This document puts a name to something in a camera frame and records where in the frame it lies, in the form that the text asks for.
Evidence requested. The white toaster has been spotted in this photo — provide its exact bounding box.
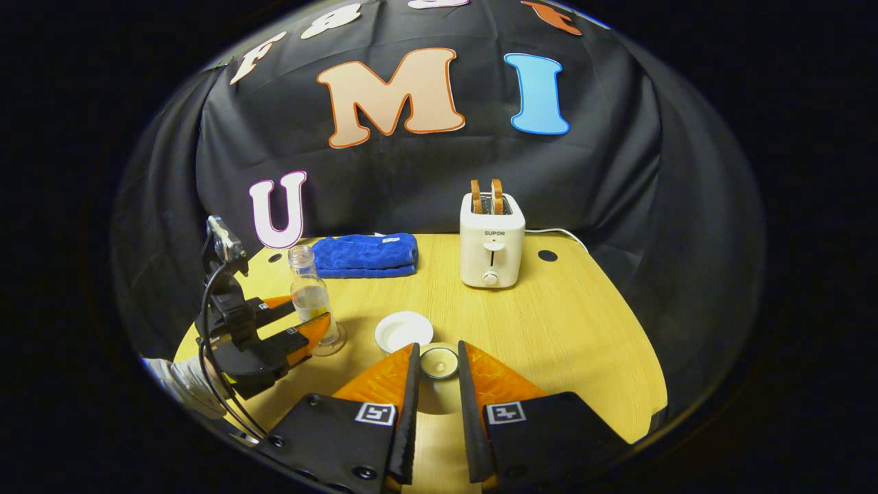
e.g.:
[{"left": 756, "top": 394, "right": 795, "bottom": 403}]
[{"left": 459, "top": 192, "right": 527, "bottom": 290}]

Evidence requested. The white teacup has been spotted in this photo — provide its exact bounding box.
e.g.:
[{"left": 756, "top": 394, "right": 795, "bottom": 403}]
[{"left": 375, "top": 310, "right": 435, "bottom": 356}]

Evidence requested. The white toaster power cable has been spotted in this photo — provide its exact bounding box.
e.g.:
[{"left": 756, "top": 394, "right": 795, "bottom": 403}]
[{"left": 524, "top": 227, "right": 590, "bottom": 255}]

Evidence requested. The folded blue towel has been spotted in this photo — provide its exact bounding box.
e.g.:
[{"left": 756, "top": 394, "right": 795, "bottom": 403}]
[{"left": 311, "top": 233, "right": 419, "bottom": 279}]

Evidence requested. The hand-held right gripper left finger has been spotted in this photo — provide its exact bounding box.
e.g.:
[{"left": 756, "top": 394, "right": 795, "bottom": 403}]
[{"left": 264, "top": 342, "right": 421, "bottom": 494}]

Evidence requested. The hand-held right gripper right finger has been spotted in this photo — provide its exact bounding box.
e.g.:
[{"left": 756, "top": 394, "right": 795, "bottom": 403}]
[{"left": 457, "top": 340, "right": 630, "bottom": 494}]

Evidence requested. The white teacup lid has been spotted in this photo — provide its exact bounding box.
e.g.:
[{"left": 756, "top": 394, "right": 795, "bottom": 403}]
[{"left": 419, "top": 346, "right": 460, "bottom": 381}]

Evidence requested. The clear water bottle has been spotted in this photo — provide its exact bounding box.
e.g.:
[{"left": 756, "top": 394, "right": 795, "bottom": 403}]
[{"left": 287, "top": 244, "right": 331, "bottom": 345}]

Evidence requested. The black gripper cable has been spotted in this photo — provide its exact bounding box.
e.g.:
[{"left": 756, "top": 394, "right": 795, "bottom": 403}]
[{"left": 198, "top": 263, "right": 270, "bottom": 441}]

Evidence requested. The black backdrop cloth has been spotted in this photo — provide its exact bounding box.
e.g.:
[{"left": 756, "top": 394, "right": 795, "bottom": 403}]
[{"left": 110, "top": 0, "right": 766, "bottom": 440}]

